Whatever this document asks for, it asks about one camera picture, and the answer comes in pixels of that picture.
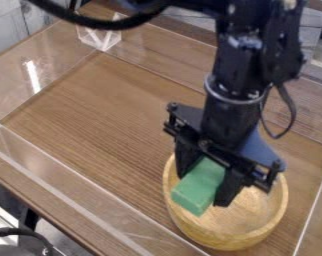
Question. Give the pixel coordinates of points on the green rectangular block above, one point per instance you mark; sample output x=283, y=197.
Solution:
x=194, y=193

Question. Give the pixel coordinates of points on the clear acrylic corner bracket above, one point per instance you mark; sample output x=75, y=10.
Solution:
x=99, y=39

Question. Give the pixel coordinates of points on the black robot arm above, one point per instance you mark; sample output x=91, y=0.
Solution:
x=259, y=57

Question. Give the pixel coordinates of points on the black table leg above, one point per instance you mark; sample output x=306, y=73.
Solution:
x=31, y=219

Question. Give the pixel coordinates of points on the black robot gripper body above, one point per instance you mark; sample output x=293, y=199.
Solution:
x=223, y=130

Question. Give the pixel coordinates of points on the brown wooden bowl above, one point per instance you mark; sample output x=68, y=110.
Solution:
x=231, y=228

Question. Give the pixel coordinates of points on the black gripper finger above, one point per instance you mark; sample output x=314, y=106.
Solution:
x=187, y=154
x=230, y=187

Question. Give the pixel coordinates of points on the clear acrylic tray wall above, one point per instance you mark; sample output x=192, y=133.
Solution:
x=96, y=218

